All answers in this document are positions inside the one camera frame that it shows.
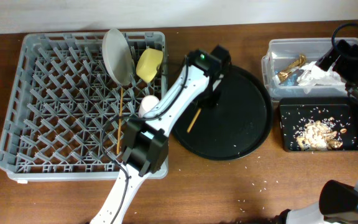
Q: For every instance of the white paper napkin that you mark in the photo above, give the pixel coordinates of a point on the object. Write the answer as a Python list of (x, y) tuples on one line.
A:
[(314, 78)]

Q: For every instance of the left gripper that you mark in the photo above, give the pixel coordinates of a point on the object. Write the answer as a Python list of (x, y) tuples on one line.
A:
[(217, 98)]

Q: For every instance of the white round plate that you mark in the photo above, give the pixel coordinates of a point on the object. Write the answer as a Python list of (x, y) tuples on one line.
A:
[(117, 57)]

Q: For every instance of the yellow plastic bowl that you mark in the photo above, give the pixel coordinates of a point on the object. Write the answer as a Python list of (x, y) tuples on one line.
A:
[(148, 64)]

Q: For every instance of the rice and nut shell scraps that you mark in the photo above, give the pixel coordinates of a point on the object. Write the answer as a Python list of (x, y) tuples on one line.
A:
[(318, 129)]

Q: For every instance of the clear plastic waste bin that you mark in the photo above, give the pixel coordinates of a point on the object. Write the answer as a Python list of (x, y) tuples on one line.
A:
[(281, 53)]

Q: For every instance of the pink plastic cup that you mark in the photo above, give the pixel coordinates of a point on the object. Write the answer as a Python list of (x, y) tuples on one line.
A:
[(146, 104)]

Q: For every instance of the wooden chopstick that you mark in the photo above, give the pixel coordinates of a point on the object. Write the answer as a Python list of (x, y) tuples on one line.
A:
[(118, 145), (193, 120)]

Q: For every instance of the round black serving tray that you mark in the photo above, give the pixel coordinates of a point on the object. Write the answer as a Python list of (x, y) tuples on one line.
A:
[(235, 126)]

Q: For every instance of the black rectangular waste tray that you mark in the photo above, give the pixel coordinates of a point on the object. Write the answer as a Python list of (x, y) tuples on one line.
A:
[(287, 109)]

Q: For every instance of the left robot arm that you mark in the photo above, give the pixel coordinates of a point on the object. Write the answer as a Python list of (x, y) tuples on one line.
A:
[(145, 140)]

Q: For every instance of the grey plastic dishwasher rack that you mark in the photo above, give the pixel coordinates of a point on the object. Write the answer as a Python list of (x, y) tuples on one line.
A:
[(60, 123)]

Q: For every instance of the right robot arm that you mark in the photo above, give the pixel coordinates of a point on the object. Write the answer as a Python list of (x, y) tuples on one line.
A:
[(338, 202)]

